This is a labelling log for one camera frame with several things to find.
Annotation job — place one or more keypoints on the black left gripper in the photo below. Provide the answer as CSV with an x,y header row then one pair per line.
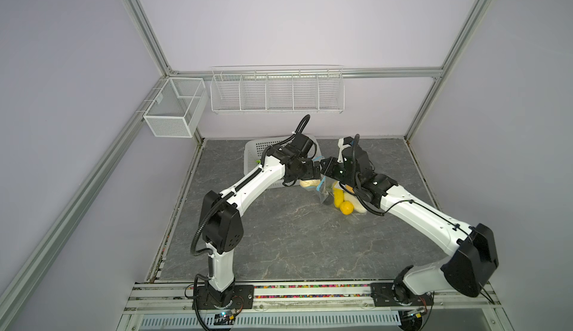
x,y
310,174

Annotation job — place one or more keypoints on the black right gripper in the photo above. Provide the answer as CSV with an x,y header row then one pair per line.
x,y
329,170

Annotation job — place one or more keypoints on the beige toy garlic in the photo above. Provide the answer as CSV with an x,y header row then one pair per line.
x,y
309,184

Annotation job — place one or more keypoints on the clear zip top bag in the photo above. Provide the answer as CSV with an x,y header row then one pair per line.
x,y
332,194

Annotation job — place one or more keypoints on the yellow toy lemon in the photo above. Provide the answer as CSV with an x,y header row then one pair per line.
x,y
347,207

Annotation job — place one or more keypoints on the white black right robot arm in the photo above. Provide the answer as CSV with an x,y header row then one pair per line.
x,y
471,255

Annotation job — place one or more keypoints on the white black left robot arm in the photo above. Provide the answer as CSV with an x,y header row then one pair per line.
x,y
220,227

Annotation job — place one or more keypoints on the white perforated plastic basket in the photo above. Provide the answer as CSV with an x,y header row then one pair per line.
x,y
255,148

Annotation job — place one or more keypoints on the white vent grille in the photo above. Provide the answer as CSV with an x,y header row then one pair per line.
x,y
280,320

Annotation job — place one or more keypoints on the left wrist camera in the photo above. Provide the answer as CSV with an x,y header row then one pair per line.
x,y
303,146

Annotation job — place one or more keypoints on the white wire wall shelf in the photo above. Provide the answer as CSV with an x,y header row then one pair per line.
x,y
278,89

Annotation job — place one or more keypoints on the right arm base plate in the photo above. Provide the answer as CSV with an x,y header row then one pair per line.
x,y
388,294

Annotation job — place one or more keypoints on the white mesh wall box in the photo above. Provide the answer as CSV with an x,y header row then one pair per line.
x,y
177,107

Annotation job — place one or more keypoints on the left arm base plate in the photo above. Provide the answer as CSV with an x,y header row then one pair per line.
x,y
234,297

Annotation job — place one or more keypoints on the aluminium front rail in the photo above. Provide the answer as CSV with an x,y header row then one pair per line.
x,y
303,296

